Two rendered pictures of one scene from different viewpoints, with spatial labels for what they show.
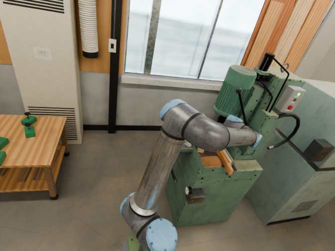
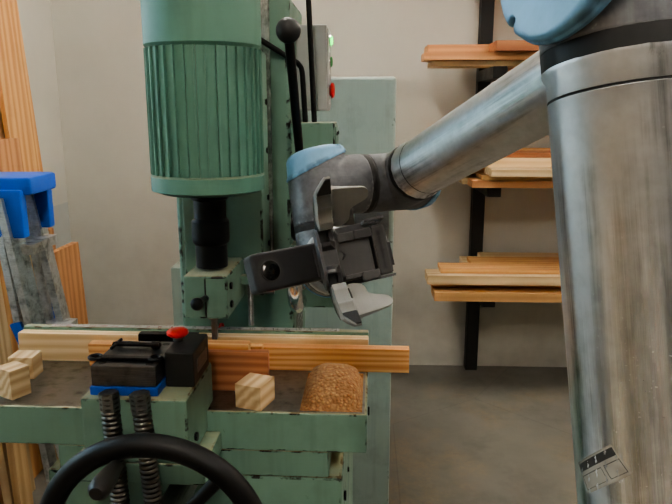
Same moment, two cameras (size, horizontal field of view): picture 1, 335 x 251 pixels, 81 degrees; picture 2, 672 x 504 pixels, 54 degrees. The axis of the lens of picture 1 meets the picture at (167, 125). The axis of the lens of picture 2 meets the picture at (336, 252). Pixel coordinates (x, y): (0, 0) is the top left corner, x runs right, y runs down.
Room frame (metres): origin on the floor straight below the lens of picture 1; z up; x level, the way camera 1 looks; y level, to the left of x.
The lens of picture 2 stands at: (0.64, 0.49, 1.32)
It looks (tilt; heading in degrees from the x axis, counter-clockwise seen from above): 12 degrees down; 294
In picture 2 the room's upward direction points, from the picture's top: straight up
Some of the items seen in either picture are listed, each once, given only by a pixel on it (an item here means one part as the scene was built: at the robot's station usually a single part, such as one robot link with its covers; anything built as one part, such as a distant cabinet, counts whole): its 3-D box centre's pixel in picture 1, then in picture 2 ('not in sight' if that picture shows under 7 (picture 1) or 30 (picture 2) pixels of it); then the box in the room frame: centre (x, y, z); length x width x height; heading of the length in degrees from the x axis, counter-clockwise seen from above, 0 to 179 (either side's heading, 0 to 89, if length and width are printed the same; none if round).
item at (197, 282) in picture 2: not in sight; (217, 290); (1.25, -0.39, 1.03); 0.14 x 0.07 x 0.09; 111
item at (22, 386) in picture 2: not in sight; (13, 380); (1.47, -0.16, 0.92); 0.04 x 0.03 x 0.05; 173
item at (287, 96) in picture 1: (289, 99); (314, 69); (1.23, -0.72, 1.40); 0.10 x 0.06 x 0.16; 111
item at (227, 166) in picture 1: (215, 145); (248, 356); (1.20, -0.39, 0.92); 0.54 x 0.02 x 0.04; 21
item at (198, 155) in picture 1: (196, 141); (171, 411); (1.25, -0.26, 0.87); 0.61 x 0.30 x 0.06; 21
